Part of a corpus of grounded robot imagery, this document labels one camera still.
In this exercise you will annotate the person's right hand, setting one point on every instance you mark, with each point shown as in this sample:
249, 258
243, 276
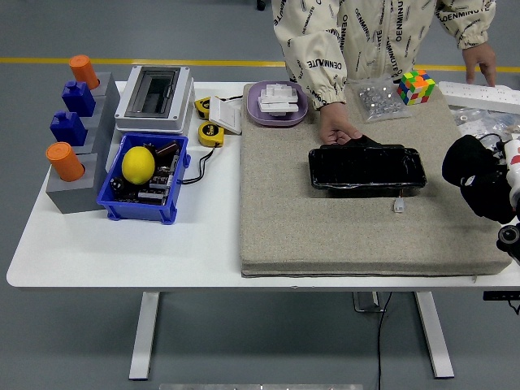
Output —
335, 122

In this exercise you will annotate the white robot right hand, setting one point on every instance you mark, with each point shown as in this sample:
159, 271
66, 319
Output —
515, 170

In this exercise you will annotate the person's left hand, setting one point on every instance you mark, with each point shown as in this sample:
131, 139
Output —
481, 59

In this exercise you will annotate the black rag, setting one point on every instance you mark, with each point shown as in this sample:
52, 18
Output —
467, 158

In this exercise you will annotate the black glossy panel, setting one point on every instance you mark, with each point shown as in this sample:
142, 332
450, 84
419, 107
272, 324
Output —
365, 166

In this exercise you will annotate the person's right forearm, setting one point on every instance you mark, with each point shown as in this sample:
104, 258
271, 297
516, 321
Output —
317, 69

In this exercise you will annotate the person's left forearm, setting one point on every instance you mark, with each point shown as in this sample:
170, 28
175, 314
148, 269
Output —
471, 24

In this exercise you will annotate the white power strip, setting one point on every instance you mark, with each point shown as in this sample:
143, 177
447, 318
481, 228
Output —
467, 92

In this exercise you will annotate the clear bag of metal nuts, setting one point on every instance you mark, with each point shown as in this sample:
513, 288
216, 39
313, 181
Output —
380, 101

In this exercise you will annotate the clear bags of small parts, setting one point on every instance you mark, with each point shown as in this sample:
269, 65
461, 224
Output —
475, 122

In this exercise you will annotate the colourful puzzle cube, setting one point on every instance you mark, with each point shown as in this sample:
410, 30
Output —
414, 87

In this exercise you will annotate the purple tray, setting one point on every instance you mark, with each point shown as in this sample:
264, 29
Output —
254, 109

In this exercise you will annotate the person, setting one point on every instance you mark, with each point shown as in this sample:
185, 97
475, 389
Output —
378, 32

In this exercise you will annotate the small white connector plug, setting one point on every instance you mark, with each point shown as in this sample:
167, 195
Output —
398, 206

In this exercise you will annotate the beige mat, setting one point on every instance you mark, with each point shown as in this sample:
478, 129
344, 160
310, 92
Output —
325, 235

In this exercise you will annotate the yellow tape measure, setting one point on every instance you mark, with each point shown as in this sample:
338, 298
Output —
209, 133
202, 106

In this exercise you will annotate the black chair wheel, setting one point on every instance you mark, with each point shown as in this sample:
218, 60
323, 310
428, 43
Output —
261, 4

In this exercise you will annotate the grey control box under table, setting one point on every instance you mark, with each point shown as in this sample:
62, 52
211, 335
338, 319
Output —
363, 302

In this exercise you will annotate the white table leg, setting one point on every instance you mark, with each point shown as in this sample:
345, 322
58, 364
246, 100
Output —
144, 337
434, 337

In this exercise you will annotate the circuit board with capacitors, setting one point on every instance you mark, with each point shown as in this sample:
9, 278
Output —
158, 183

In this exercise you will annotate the yellow lemon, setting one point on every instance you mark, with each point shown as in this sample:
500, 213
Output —
138, 165

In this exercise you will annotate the blue plastic bin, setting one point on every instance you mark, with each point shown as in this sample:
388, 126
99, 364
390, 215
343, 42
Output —
138, 211

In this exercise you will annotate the orange cylinder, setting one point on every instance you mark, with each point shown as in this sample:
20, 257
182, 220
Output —
83, 71
65, 162

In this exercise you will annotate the blue plastic block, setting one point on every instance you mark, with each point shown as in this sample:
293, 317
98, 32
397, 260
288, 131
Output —
77, 99
67, 130

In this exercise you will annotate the grey stepped block holder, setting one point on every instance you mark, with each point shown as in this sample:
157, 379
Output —
73, 199

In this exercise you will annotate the stack of white switch parts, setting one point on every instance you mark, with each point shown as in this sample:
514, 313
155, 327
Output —
278, 99

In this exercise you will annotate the white wall switch plate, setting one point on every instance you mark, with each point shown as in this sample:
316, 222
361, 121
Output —
225, 116

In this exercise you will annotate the grey electrical enclosure box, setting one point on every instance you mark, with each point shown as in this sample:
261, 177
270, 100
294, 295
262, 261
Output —
183, 101

